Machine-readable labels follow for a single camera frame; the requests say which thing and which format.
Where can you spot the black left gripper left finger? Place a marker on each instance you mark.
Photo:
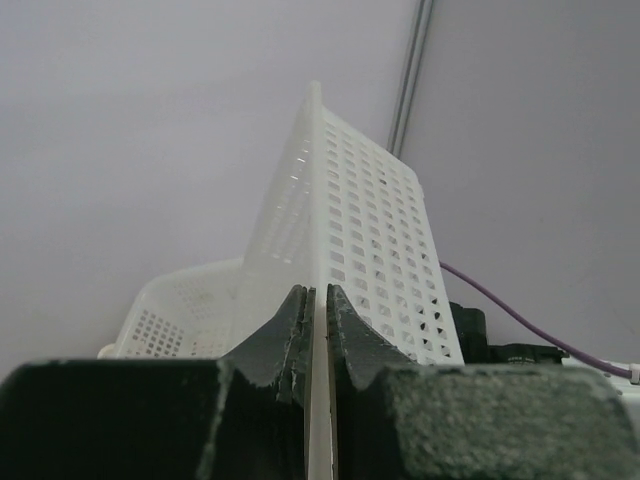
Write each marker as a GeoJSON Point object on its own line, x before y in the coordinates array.
{"type": "Point", "coordinates": [240, 416]}

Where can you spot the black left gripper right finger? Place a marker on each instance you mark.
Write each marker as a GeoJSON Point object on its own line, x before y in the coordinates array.
{"type": "Point", "coordinates": [397, 419]}

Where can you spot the white perforated basket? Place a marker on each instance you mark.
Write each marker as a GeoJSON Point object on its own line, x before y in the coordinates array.
{"type": "Point", "coordinates": [184, 314]}
{"type": "Point", "coordinates": [340, 210]}

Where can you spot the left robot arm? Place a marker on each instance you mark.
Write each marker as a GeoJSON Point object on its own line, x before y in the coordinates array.
{"type": "Point", "coordinates": [500, 345]}

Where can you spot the left aluminium frame post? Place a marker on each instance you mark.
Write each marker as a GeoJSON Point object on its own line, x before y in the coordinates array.
{"type": "Point", "coordinates": [410, 72]}

